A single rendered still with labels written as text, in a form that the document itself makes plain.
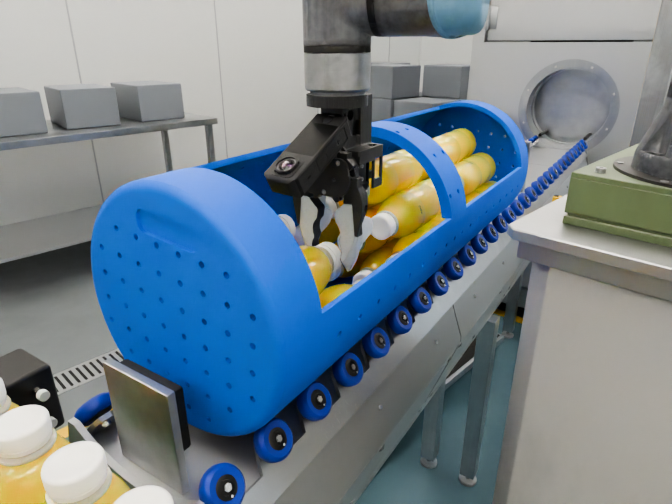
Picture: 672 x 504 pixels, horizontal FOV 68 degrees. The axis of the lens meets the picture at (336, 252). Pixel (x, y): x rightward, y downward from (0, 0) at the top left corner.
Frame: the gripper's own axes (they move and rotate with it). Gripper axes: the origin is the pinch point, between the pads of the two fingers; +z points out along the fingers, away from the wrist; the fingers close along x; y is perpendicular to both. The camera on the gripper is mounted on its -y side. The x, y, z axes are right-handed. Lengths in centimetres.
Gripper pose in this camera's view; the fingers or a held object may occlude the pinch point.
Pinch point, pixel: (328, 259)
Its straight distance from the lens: 63.3
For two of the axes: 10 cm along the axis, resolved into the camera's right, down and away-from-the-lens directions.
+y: 5.5, -3.2, 7.7
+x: -8.4, -2.1, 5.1
